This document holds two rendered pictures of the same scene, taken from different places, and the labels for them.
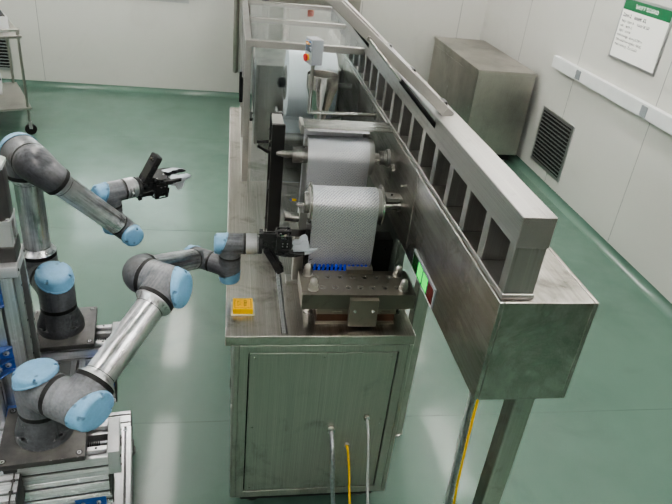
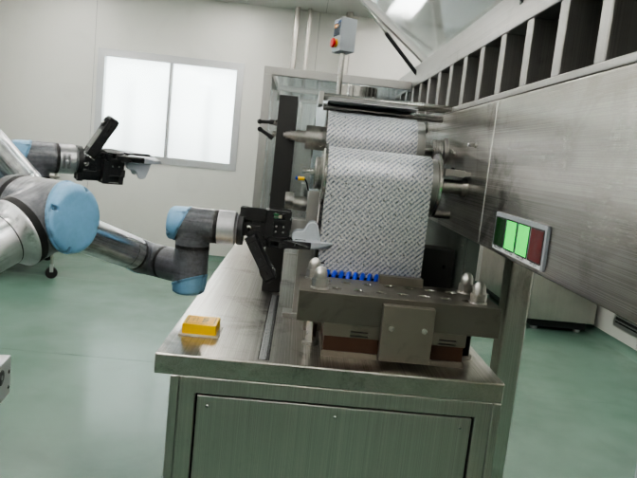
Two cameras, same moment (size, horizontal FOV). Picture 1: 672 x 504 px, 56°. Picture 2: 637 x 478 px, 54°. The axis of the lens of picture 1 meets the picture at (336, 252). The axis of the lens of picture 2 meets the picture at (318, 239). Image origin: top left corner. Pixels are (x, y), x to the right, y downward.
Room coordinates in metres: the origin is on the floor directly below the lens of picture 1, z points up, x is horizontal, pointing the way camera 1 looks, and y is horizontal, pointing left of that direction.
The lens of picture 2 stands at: (0.61, -0.11, 1.29)
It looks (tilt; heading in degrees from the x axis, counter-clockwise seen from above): 8 degrees down; 9
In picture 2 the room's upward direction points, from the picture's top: 6 degrees clockwise
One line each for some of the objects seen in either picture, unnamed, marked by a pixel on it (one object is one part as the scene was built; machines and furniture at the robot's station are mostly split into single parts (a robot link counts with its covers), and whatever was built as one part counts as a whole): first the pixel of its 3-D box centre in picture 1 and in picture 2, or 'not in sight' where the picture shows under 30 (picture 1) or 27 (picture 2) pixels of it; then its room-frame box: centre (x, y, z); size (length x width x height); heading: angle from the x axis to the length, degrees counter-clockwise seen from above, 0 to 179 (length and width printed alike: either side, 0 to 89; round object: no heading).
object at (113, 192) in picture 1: (109, 193); (33, 157); (2.00, 0.82, 1.21); 0.11 x 0.08 x 0.09; 135
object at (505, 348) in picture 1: (393, 135); (450, 169); (2.76, -0.20, 1.29); 3.10 x 0.28 x 0.30; 11
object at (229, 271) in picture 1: (225, 266); (184, 267); (1.93, 0.39, 1.01); 0.11 x 0.08 x 0.11; 70
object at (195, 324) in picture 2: (242, 306); (201, 325); (1.83, 0.31, 0.91); 0.07 x 0.07 x 0.02; 11
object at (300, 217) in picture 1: (295, 245); (300, 254); (2.06, 0.16, 1.05); 0.06 x 0.05 x 0.31; 101
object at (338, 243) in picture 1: (341, 245); (372, 241); (2.00, -0.02, 1.11); 0.23 x 0.01 x 0.18; 101
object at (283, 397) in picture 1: (290, 263); (307, 374); (2.97, 0.24, 0.43); 2.52 x 0.64 x 0.86; 11
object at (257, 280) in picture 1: (293, 188); (316, 262); (2.96, 0.26, 0.88); 2.52 x 0.66 x 0.04; 11
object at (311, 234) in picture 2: (305, 246); (313, 235); (1.96, 0.11, 1.11); 0.09 x 0.03 x 0.06; 100
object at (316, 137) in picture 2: (299, 154); (317, 137); (2.28, 0.18, 1.33); 0.06 x 0.06 x 0.06; 11
